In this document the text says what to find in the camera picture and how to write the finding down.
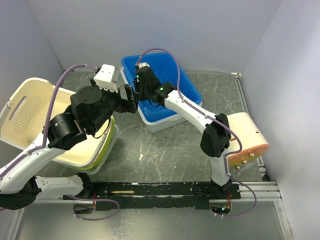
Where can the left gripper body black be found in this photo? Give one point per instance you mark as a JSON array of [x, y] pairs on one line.
[[116, 103]]

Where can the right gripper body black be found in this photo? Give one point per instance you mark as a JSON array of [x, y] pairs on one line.
[[143, 90]]

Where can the blue plastic container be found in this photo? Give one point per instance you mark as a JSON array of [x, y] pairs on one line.
[[165, 70]]

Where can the large white plastic container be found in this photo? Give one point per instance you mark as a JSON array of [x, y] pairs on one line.
[[160, 123]]

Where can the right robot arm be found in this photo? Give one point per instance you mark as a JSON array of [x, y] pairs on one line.
[[215, 130]]

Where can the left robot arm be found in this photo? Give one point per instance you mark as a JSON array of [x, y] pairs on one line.
[[89, 109]]

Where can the green basket under cream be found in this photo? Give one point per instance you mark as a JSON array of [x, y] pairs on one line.
[[102, 152]]

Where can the white basket at bottom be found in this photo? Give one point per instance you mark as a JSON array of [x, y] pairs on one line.
[[105, 160]]

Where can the wooden pencil on base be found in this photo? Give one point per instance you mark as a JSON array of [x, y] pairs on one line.
[[122, 192]]

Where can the cream perforated laundry basket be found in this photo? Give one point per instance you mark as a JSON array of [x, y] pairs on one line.
[[35, 91]]

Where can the cream cylindrical stool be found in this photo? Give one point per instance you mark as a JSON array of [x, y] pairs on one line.
[[253, 142]]

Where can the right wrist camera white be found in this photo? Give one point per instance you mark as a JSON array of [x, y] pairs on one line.
[[141, 65]]

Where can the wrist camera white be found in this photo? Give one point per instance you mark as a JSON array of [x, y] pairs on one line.
[[107, 77], [141, 65]]

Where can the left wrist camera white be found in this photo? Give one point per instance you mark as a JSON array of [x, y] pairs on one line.
[[107, 77]]

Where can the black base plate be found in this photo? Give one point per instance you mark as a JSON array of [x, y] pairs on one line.
[[149, 195]]

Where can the aluminium rail frame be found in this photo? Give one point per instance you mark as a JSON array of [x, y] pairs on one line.
[[171, 155]]

